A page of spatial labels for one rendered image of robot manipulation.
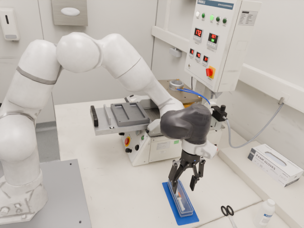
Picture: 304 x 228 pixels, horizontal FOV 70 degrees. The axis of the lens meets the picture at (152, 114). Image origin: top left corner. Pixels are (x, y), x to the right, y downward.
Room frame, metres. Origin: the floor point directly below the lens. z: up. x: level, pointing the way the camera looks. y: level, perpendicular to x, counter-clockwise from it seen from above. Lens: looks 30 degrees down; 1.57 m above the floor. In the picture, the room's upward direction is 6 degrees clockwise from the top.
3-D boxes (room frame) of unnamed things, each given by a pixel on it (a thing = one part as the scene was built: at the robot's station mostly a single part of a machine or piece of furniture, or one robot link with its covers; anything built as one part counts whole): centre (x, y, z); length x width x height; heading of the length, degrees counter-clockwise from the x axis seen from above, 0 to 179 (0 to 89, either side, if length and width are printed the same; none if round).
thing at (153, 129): (0.95, -0.10, 0.97); 0.26 x 0.05 x 0.07; 114
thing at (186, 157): (0.67, -0.17, 1.01); 0.08 x 0.08 x 0.09
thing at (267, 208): (0.59, -0.51, 0.82); 0.05 x 0.05 x 0.14
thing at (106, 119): (0.99, 0.17, 0.97); 0.30 x 0.22 x 0.08; 114
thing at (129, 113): (1.01, 0.12, 0.98); 0.20 x 0.17 x 0.03; 24
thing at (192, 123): (0.66, -0.12, 1.17); 0.18 x 0.10 x 0.13; 91
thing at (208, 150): (0.65, -0.19, 1.08); 0.13 x 0.12 x 0.05; 17
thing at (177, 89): (1.11, -0.15, 1.08); 0.31 x 0.24 x 0.13; 24
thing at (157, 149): (1.09, -0.12, 0.84); 0.53 x 0.37 x 0.17; 114
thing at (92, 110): (0.93, 0.29, 0.99); 0.15 x 0.02 x 0.04; 24
